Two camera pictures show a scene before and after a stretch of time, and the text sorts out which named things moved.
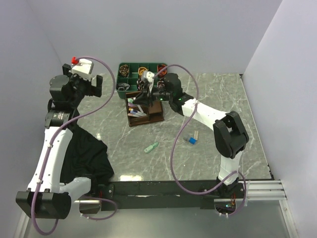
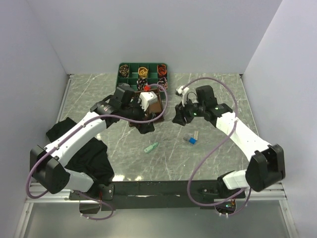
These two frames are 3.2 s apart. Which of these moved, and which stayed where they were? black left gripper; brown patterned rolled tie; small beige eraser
Moved: black left gripper
Stayed: brown patterned rolled tie; small beige eraser
